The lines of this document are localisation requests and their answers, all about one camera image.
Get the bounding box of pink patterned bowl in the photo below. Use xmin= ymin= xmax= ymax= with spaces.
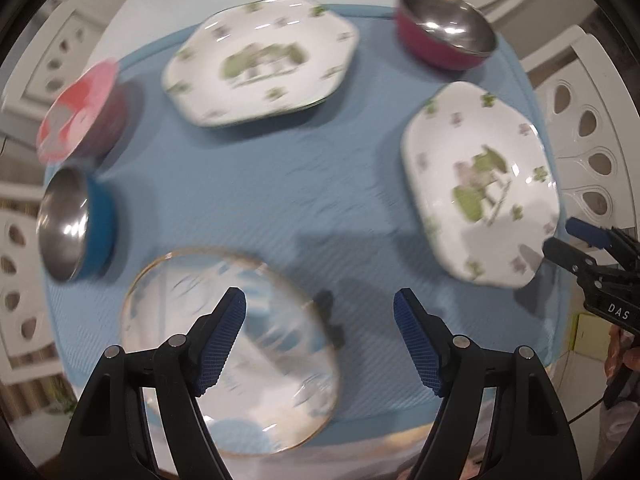
xmin=36 ymin=59 xmax=132 ymax=165

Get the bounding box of person's right hand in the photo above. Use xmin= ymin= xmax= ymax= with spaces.
xmin=606 ymin=327 xmax=640 ymax=378

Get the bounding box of blue steel bowl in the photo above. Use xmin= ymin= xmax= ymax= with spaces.
xmin=36 ymin=166 xmax=118 ymax=283

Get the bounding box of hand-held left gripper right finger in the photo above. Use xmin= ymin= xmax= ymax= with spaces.
xmin=393 ymin=287 xmax=583 ymax=480

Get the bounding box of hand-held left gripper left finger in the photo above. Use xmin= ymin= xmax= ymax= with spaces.
xmin=60 ymin=287 xmax=247 ymax=480

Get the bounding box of white floral plate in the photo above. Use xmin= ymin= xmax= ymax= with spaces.
xmin=400 ymin=81 xmax=561 ymax=288
xmin=161 ymin=0 xmax=360 ymax=128

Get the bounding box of light blue table mat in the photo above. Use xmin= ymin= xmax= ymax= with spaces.
xmin=42 ymin=4 xmax=573 ymax=421

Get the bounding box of magenta steel bowl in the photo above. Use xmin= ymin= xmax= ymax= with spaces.
xmin=395 ymin=0 xmax=497 ymax=72

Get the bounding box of green potted plant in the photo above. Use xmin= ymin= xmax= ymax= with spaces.
xmin=46 ymin=380 xmax=77 ymax=415

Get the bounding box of clear gold-rimmed glass plate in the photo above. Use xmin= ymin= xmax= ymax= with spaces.
xmin=120 ymin=247 xmax=341 ymax=457

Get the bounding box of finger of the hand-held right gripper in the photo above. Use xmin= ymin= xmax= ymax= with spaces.
xmin=543 ymin=237 xmax=598 ymax=275
xmin=566 ymin=217 xmax=640 ymax=267

